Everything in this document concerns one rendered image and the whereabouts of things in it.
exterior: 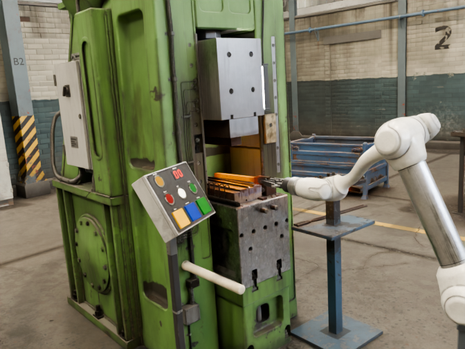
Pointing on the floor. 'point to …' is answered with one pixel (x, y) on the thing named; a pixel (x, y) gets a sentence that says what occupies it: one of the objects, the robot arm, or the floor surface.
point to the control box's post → (176, 293)
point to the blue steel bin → (335, 159)
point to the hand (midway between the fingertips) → (263, 180)
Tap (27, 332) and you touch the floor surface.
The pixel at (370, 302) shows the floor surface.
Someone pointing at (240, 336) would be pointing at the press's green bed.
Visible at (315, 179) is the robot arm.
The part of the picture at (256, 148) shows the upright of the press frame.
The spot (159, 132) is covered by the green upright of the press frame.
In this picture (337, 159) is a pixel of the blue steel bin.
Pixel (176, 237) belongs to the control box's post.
